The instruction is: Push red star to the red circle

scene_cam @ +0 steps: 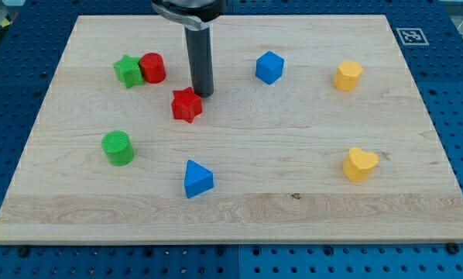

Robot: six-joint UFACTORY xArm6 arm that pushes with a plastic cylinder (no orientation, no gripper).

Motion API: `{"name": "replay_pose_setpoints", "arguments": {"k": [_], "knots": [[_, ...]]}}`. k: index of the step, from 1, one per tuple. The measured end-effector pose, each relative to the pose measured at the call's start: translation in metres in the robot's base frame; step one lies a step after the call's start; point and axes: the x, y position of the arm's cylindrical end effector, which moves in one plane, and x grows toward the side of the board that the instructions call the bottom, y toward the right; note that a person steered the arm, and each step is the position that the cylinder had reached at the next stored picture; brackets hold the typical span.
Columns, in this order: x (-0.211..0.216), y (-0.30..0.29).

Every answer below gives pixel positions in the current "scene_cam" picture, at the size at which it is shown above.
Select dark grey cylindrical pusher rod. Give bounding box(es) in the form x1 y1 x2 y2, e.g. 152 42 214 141
184 27 214 98

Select red star block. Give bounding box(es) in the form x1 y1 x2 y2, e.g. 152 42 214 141
171 87 203 123

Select green star block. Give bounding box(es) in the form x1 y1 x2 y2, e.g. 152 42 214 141
113 54 144 88

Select red cylinder block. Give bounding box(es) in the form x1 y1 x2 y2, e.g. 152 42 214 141
139 53 166 84

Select blue cube block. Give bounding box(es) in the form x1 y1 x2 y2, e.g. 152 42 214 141
255 51 285 85

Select green cylinder block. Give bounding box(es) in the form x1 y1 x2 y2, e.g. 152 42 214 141
101 130 135 167

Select blue triangle block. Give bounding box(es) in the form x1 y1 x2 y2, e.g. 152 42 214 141
183 160 214 198

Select light wooden board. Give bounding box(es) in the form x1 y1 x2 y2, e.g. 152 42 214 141
0 15 463 245

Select yellow hexagon block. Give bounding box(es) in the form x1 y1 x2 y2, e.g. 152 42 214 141
333 60 363 91

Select yellow heart block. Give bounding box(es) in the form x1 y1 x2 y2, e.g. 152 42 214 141
342 147 379 182

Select white fiducial marker tag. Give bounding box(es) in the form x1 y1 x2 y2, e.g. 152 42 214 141
396 27 429 46

